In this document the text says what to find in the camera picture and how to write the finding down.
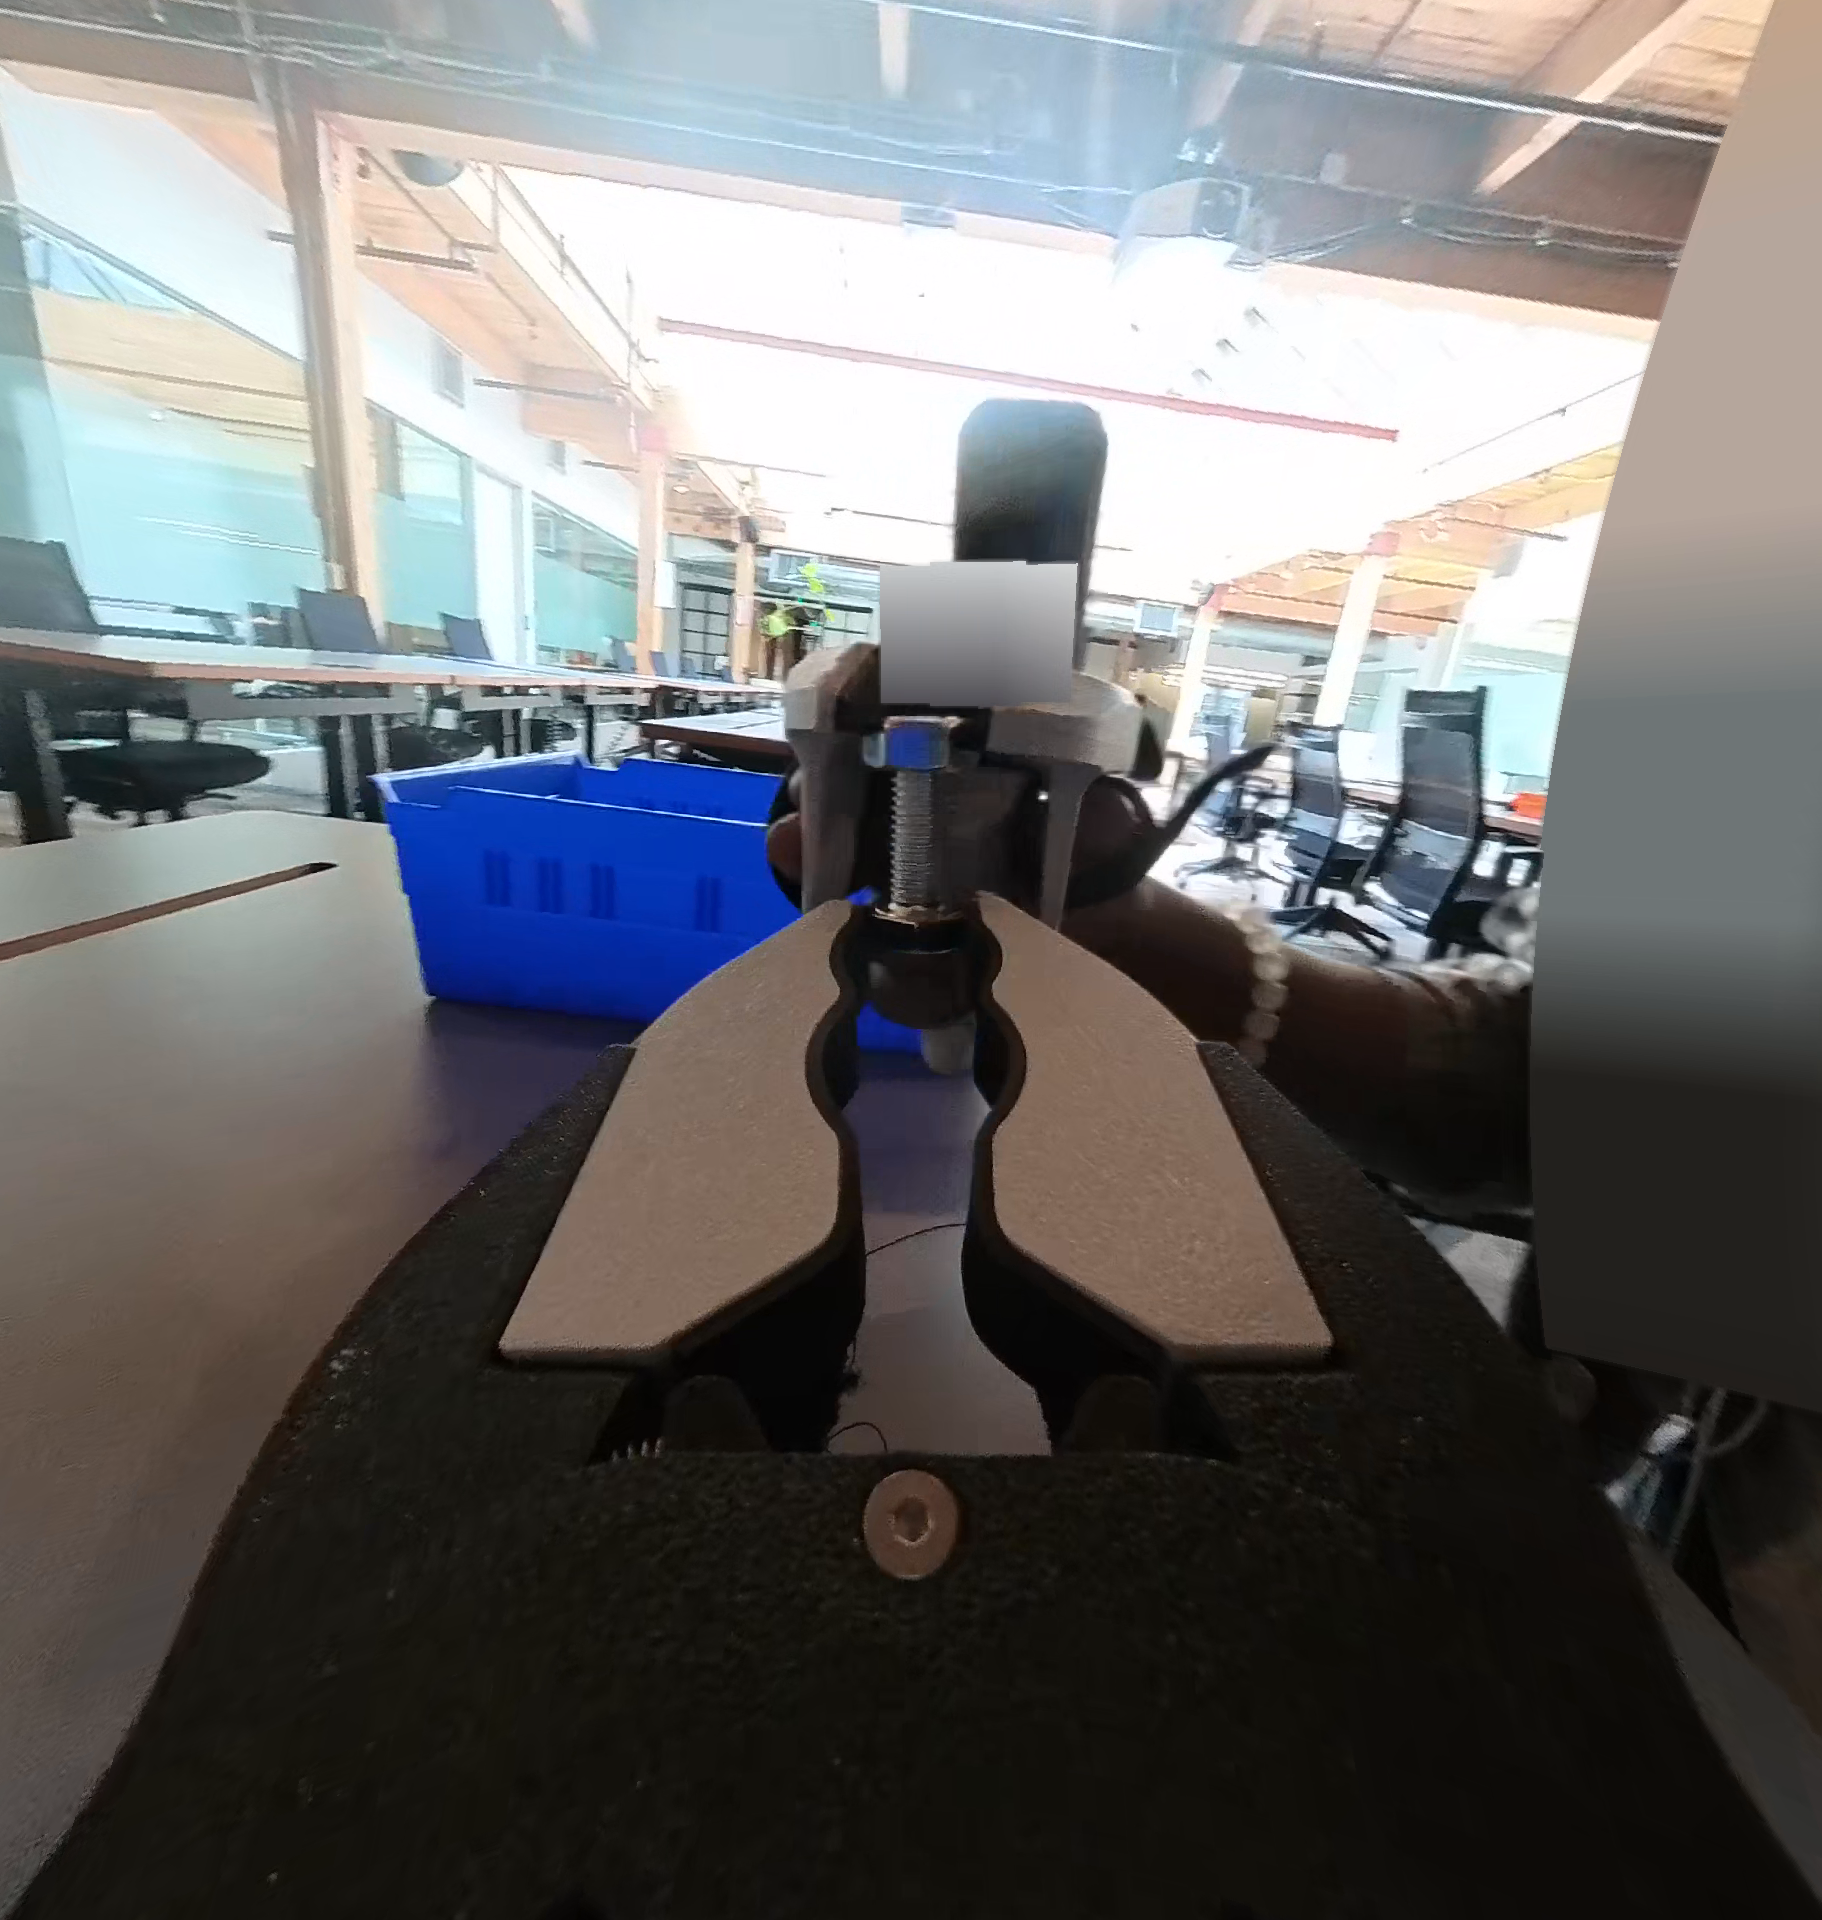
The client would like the blue plastic bin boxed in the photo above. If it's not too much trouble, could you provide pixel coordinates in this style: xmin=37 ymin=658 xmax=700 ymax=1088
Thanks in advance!
xmin=371 ymin=754 xmax=921 ymax=1055

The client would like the person's right forearm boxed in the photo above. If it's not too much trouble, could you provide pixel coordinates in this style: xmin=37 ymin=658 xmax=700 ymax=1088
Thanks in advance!
xmin=1248 ymin=900 xmax=1543 ymax=1202

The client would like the ceiling projector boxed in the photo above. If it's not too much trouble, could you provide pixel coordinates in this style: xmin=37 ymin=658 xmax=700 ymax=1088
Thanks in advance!
xmin=1113 ymin=173 xmax=1258 ymax=272

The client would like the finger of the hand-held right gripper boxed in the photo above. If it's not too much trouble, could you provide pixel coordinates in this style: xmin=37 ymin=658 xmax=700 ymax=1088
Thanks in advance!
xmin=986 ymin=676 xmax=1145 ymax=925
xmin=782 ymin=646 xmax=890 ymax=918

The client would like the brown office desk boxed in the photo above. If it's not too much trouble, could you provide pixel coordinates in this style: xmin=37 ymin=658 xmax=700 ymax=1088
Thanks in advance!
xmin=638 ymin=708 xmax=796 ymax=770

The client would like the white bead bracelet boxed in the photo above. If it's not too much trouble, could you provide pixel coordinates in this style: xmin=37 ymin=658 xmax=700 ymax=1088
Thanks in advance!
xmin=1233 ymin=900 xmax=1296 ymax=1071

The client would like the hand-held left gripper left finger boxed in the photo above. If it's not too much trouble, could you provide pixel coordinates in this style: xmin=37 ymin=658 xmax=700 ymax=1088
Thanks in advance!
xmin=494 ymin=895 xmax=878 ymax=1389

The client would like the person's right hand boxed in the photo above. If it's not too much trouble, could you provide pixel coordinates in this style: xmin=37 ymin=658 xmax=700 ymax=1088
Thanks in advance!
xmin=1061 ymin=772 xmax=1258 ymax=1055

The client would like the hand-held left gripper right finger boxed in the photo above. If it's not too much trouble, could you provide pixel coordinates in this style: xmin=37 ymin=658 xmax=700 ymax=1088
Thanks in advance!
xmin=963 ymin=895 xmax=1337 ymax=1412

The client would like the steel hex bolt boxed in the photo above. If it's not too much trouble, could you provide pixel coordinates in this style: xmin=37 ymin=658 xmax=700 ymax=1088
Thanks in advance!
xmin=858 ymin=717 xmax=972 ymax=921

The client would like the wooden support post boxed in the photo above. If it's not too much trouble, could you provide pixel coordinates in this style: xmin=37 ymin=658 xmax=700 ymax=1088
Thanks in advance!
xmin=258 ymin=61 xmax=387 ymax=603

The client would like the long office desk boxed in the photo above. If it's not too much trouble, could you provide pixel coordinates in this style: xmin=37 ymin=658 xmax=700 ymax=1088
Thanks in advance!
xmin=0 ymin=623 xmax=793 ymax=843

